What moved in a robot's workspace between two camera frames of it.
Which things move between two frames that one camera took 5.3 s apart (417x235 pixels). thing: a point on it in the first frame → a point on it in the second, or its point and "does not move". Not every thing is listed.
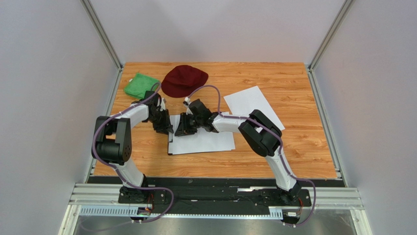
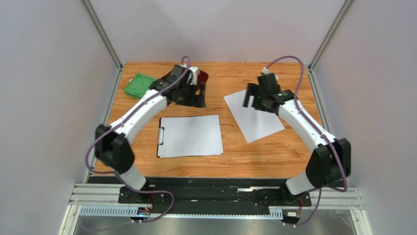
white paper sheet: [242, 103] does not move
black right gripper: [188, 123] → [255, 99]
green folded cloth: [139, 84] does not move
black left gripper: [166, 125] → [196, 101]
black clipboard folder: [169, 153] → [160, 139]
